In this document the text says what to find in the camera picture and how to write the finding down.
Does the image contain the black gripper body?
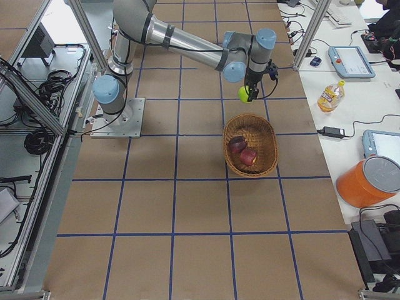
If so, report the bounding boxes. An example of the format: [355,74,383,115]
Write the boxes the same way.
[244,64,268,87]

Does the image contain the green apple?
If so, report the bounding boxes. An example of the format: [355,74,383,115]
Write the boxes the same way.
[237,86,252,103]

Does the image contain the dark red apple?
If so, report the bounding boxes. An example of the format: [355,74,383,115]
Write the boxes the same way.
[228,136,248,154]

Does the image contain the red apple with yellow patch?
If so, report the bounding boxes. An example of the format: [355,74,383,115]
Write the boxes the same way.
[239,148,258,166]

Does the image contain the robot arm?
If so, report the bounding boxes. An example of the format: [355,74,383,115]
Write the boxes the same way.
[97,1,276,136]

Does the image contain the woven wicker basket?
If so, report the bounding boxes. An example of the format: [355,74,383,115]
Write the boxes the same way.
[223,113,278,178]

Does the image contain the yellow juice bottle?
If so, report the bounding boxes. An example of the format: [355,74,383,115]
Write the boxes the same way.
[317,80,346,113]

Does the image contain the black power adapter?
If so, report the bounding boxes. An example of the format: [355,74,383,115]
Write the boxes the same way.
[318,126,346,139]

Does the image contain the blue teach pendant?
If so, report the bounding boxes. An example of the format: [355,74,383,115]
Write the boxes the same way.
[362,130,400,164]
[328,46,375,79]

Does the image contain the orange bucket with grey lid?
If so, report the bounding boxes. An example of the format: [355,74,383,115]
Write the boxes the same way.
[336,155,399,208]

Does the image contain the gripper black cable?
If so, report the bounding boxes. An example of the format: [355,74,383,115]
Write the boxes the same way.
[256,61,279,101]

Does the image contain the aluminium frame post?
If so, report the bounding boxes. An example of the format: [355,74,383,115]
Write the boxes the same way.
[293,0,331,71]

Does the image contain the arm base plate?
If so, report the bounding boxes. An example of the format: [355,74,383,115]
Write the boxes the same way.
[90,97,145,138]

